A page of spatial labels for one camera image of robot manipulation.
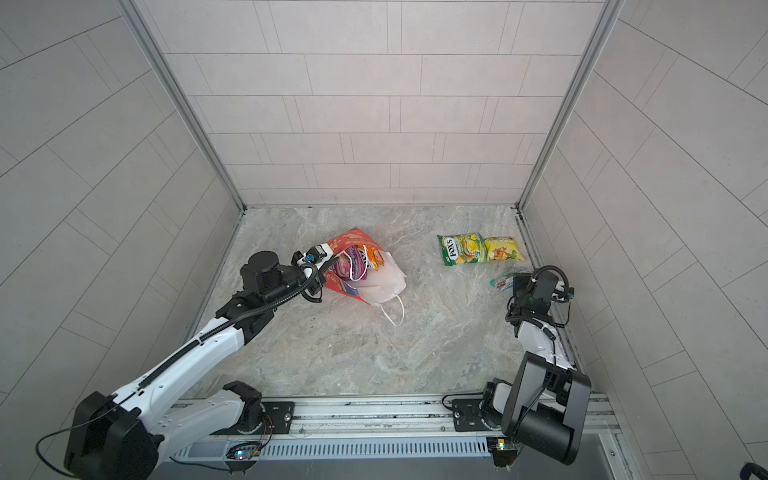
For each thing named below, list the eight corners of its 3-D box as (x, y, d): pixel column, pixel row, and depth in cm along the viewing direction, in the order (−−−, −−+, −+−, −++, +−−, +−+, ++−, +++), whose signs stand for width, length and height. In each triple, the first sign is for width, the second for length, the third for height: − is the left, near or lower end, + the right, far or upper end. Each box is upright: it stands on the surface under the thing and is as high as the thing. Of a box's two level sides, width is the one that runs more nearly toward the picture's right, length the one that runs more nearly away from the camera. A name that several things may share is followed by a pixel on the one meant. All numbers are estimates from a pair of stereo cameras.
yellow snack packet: (486, 266, 101) (490, 258, 97) (482, 244, 107) (485, 236, 103) (519, 266, 101) (524, 258, 97) (512, 245, 107) (517, 236, 103)
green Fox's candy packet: (441, 265, 102) (442, 259, 99) (438, 238, 110) (439, 232, 107) (486, 265, 102) (489, 259, 99) (480, 238, 110) (483, 232, 107)
